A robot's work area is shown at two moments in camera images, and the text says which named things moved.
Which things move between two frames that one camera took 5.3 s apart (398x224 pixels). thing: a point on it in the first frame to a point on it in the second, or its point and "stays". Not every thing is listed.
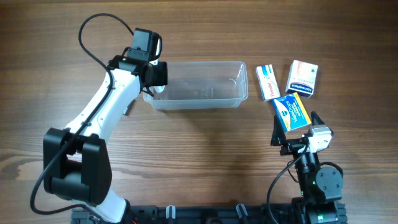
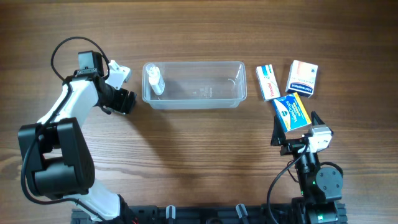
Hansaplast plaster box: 302,79 stays
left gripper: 161,77 to 118,104
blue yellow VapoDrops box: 291,112 stays
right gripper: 279,138 stays
